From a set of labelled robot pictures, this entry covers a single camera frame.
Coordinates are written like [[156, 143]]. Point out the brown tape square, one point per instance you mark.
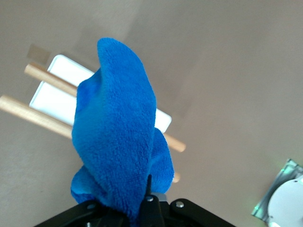
[[39, 54]]

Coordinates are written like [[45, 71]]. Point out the white rack with wooden rods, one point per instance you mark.
[[54, 104]]

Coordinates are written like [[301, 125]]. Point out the blue microfibre towel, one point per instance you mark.
[[118, 118]]

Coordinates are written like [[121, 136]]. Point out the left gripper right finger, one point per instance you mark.
[[180, 215]]

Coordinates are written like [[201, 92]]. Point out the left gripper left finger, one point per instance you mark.
[[78, 215]]

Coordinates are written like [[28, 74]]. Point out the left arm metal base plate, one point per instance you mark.
[[279, 175]]

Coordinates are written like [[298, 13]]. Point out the left white Franka arm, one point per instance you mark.
[[286, 201]]

